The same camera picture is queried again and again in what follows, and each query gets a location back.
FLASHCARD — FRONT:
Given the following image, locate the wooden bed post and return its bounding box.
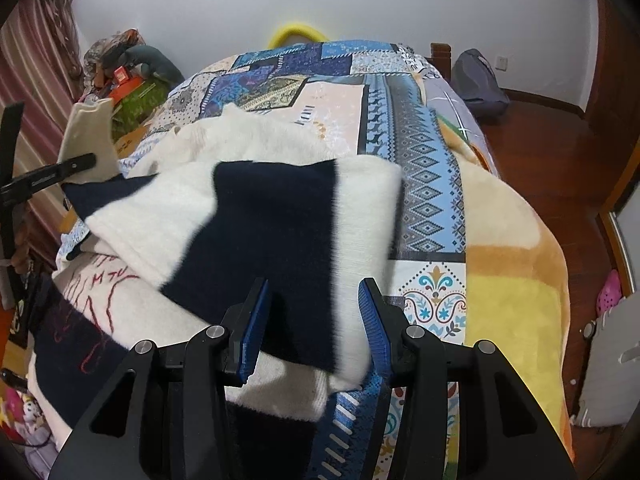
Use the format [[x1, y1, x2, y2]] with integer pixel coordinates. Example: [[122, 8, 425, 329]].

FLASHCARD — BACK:
[[430, 42, 454, 82]]

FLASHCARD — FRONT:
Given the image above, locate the colourful printed toy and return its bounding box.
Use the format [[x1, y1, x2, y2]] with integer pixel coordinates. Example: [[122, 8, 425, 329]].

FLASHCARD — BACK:
[[0, 385, 52, 447]]

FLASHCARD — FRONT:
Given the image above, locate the striped curtain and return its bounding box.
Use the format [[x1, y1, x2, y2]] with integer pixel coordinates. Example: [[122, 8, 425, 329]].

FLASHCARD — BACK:
[[0, 0, 85, 173]]

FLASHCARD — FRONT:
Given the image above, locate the green box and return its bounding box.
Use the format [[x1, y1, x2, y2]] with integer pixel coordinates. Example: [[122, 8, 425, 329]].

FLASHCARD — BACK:
[[111, 79, 172, 142]]

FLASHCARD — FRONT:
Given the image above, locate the yellow plush blanket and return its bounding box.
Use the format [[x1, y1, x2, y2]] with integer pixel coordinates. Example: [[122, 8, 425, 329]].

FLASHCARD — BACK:
[[390, 115, 576, 463]]

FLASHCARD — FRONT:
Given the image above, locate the wooden wardrobe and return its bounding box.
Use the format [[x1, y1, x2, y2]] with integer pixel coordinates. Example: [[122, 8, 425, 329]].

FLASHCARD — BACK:
[[584, 0, 640, 221]]

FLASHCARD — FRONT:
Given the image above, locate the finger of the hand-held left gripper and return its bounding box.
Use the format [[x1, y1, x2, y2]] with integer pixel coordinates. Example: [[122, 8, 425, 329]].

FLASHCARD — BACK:
[[0, 154, 97, 200]]

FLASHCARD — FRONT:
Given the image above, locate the pink clog shoe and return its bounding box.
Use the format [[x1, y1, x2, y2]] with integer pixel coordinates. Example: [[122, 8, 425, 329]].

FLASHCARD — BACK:
[[595, 268, 624, 317]]

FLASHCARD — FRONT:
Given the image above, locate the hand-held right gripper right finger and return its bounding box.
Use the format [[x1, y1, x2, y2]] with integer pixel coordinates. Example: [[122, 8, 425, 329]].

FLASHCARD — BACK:
[[357, 277, 576, 480]]

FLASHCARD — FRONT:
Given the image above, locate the orange box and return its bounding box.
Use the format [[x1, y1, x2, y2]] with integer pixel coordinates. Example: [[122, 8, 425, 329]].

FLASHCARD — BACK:
[[106, 64, 147, 107]]

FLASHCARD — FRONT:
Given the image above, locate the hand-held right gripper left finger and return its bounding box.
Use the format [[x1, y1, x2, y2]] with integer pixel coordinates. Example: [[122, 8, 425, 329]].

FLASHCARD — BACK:
[[50, 277, 273, 480]]

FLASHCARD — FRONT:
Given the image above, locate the cream and navy sweater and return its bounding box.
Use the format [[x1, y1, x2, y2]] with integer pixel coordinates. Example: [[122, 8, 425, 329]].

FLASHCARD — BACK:
[[25, 97, 406, 480]]

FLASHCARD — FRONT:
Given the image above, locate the blue patchwork bed cover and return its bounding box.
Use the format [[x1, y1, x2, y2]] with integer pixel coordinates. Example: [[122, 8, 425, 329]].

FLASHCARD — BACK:
[[57, 37, 488, 480]]

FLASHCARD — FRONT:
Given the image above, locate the grey backpack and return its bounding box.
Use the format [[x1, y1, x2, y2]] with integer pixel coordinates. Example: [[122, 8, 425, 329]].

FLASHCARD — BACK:
[[452, 48, 511, 122]]

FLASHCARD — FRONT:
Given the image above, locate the grey lined bed sheet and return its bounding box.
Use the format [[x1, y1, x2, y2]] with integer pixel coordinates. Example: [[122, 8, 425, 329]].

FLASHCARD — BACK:
[[422, 66, 487, 143]]

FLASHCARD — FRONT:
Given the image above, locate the floral cloth pile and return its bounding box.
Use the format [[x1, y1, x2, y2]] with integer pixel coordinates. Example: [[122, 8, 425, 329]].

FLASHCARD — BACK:
[[81, 29, 147, 92]]

